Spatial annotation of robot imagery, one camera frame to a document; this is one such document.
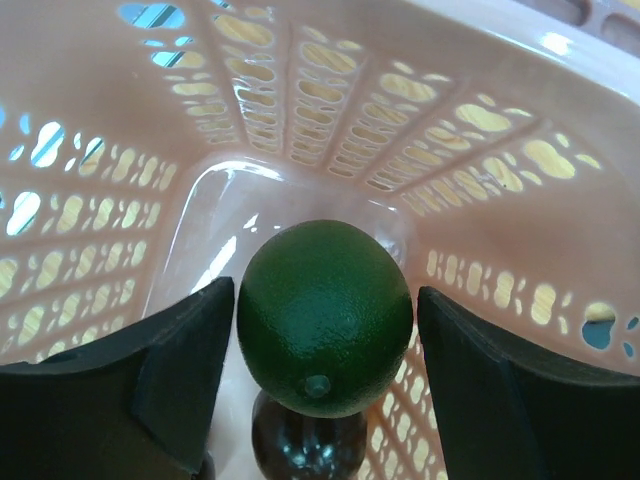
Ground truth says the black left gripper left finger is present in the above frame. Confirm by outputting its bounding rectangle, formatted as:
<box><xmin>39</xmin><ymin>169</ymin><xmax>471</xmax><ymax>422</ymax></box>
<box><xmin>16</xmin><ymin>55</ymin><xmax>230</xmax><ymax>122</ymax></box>
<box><xmin>1</xmin><ymin>277</ymin><xmax>235</xmax><ymax>479</ymax></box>

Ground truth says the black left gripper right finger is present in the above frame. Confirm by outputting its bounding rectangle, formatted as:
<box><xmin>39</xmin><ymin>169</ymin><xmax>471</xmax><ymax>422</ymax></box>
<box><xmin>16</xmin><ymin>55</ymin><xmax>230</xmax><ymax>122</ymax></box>
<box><xmin>417</xmin><ymin>287</ymin><xmax>639</xmax><ymax>479</ymax></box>

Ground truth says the dark purple fake eggplant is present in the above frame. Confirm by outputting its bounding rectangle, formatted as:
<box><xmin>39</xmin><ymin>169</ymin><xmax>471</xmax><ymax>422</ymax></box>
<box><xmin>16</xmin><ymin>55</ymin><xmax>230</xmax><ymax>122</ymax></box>
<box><xmin>251</xmin><ymin>391</ymin><xmax>367</xmax><ymax>480</ymax></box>

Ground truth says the dark green fake lime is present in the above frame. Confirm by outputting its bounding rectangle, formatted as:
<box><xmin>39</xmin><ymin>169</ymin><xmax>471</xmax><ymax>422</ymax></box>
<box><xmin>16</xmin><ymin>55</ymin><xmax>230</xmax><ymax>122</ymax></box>
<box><xmin>236</xmin><ymin>220</ymin><xmax>413</xmax><ymax>418</ymax></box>

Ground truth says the pink plastic basket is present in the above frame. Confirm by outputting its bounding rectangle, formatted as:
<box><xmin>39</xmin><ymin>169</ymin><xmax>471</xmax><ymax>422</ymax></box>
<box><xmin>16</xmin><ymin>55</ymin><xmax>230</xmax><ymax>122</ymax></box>
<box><xmin>1</xmin><ymin>1</ymin><xmax>639</xmax><ymax>479</ymax></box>

